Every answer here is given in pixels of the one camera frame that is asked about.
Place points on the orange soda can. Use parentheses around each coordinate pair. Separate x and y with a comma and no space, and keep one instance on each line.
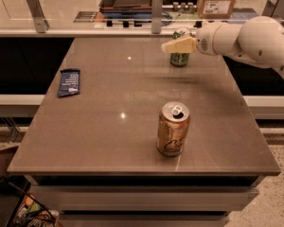
(173,125)

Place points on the blue rxbar blueberry wrapper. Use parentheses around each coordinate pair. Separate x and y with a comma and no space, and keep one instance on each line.
(69,82)

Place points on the left metal glass bracket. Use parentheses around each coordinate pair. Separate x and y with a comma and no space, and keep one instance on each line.
(40,23)

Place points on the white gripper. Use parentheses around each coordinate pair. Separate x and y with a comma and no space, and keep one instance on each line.
(205,39)

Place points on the snack bag bin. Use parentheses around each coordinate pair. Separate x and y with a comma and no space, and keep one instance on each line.
(19,208)

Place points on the middle metal glass bracket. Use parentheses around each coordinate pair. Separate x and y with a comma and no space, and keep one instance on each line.
(156,16)

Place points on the table drawer front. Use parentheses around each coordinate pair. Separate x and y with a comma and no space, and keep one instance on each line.
(144,198)

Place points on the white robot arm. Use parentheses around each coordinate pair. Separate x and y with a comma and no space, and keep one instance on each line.
(258,42)

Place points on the green soda can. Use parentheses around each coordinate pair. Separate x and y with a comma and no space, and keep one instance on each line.
(179,59)

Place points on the cardboard box with label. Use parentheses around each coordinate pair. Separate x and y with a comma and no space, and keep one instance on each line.
(215,9)

